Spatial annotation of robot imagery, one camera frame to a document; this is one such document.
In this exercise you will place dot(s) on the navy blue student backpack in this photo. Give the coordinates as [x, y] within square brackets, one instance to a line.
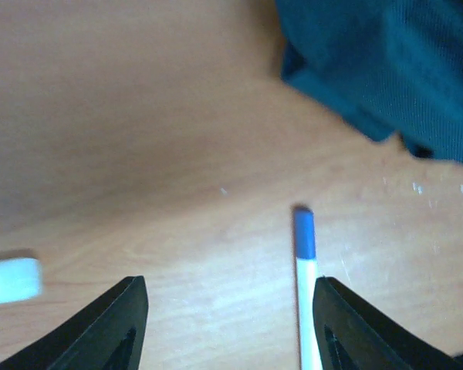
[385, 66]

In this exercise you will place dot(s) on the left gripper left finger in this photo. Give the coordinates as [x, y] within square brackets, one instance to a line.
[107, 334]

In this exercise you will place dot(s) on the yellow highlighter clear cap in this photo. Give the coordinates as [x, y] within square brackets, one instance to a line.
[20, 279]

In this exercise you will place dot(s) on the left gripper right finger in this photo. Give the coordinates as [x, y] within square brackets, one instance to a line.
[352, 334]

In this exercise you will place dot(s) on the blue purple marker pen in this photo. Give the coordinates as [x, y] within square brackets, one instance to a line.
[307, 272]

